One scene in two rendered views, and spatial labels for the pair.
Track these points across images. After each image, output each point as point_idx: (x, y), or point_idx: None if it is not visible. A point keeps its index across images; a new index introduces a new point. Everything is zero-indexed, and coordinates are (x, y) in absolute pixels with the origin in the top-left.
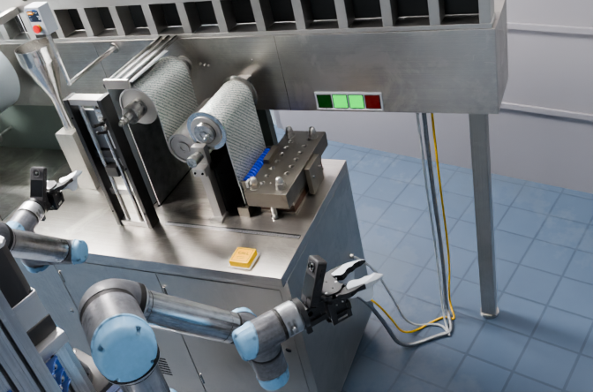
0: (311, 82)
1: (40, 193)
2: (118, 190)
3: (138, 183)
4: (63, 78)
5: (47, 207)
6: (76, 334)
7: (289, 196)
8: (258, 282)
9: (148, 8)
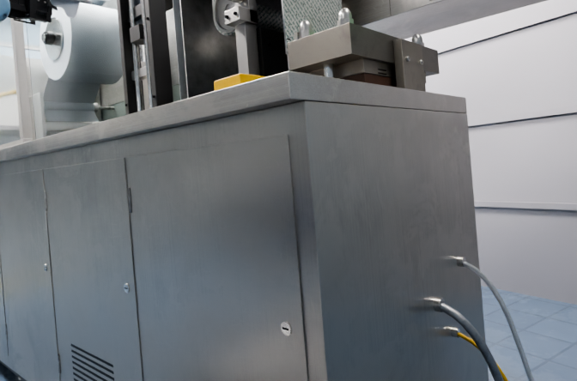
0: None
1: None
2: (138, 70)
3: (158, 47)
4: (169, 52)
5: (15, 3)
6: (44, 315)
7: (357, 36)
8: (246, 104)
9: None
